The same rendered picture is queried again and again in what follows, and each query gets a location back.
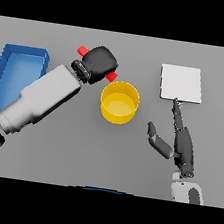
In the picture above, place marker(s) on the blue tray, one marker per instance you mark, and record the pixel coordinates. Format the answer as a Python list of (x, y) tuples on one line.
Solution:
[(16, 77)]

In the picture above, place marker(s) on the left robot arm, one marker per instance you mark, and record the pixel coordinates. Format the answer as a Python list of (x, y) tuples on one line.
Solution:
[(40, 95)]

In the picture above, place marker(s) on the pale square measuring scale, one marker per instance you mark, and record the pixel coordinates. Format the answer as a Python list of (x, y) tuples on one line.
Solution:
[(181, 83)]

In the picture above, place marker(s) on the red beaker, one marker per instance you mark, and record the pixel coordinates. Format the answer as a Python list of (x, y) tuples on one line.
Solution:
[(111, 77)]

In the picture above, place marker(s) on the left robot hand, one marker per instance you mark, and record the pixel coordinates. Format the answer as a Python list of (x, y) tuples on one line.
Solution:
[(99, 63)]

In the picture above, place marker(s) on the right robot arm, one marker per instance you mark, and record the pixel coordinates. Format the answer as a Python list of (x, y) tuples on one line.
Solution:
[(182, 192)]

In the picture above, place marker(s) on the yellow bowl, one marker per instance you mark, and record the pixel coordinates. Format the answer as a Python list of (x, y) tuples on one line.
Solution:
[(119, 102)]

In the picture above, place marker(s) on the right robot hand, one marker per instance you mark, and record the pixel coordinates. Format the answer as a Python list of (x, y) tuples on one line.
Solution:
[(182, 145)]

